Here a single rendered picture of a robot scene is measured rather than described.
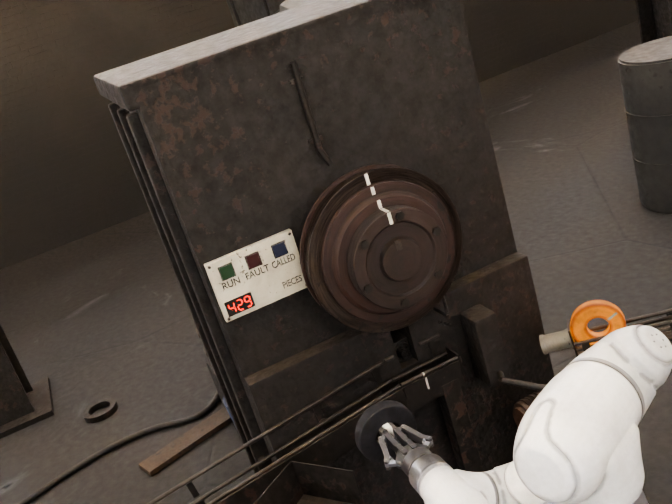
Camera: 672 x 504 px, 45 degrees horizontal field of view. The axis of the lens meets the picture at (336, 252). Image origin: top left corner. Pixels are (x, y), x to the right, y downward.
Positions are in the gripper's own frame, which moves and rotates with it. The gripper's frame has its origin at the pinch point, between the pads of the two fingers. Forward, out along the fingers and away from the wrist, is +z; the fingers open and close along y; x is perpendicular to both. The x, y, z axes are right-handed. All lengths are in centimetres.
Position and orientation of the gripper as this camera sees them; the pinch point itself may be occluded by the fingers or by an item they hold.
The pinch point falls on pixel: (384, 426)
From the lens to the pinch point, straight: 200.3
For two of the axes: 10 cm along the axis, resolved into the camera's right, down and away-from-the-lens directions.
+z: -3.8, -2.8, 8.8
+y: 8.8, -3.9, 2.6
